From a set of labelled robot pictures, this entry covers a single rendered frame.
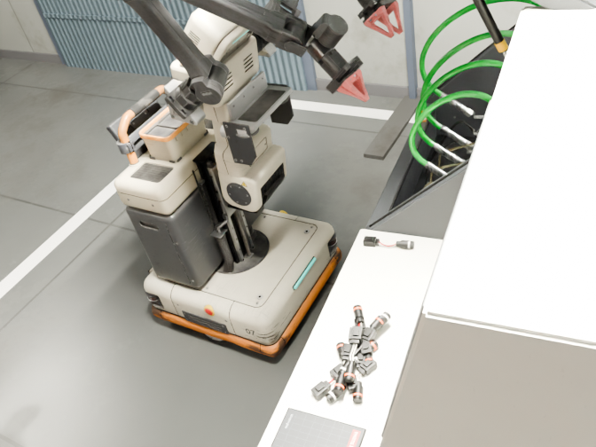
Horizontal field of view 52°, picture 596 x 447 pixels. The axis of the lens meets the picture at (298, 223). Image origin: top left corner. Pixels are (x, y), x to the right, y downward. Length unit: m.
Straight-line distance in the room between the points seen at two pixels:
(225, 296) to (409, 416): 1.78
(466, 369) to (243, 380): 1.95
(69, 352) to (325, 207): 1.42
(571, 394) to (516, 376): 0.05
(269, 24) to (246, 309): 1.21
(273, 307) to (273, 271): 0.18
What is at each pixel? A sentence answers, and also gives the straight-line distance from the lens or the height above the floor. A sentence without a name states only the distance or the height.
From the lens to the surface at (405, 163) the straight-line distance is 1.80.
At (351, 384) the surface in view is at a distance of 1.22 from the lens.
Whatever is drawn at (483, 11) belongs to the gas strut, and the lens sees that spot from 1.20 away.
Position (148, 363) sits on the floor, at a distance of 2.75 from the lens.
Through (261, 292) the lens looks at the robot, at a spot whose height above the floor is 0.28.
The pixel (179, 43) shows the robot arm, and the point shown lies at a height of 1.39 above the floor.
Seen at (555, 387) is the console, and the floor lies 1.48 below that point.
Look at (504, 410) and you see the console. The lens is 0.69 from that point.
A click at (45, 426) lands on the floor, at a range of 2.79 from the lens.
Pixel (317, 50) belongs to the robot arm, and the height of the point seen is 1.34.
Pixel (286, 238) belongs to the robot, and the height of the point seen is 0.28.
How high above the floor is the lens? 2.00
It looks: 40 degrees down
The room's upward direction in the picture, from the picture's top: 13 degrees counter-clockwise
